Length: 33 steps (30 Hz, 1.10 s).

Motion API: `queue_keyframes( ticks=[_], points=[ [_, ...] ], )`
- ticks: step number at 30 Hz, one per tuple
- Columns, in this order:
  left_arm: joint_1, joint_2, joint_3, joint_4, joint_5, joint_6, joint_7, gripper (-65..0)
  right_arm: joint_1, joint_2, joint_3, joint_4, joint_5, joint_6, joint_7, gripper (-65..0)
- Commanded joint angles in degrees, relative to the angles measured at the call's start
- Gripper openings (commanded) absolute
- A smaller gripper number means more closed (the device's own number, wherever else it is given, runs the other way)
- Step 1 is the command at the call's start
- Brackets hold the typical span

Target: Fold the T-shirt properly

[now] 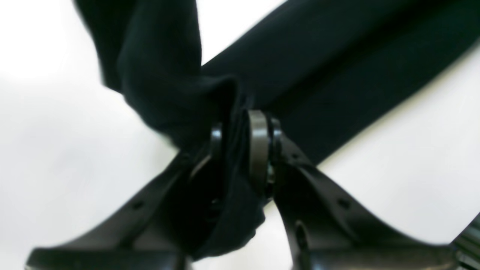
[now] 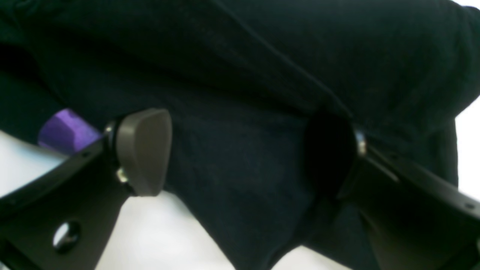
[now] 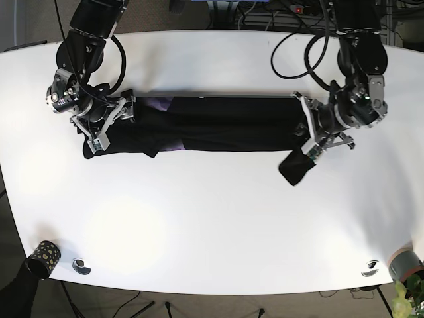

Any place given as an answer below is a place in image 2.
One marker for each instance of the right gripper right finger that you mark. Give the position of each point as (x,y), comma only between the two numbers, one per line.
(414,219)

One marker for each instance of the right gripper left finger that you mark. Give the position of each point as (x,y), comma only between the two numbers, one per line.
(63,220)

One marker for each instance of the black printed T-shirt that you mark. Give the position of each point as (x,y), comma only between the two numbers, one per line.
(243,81)

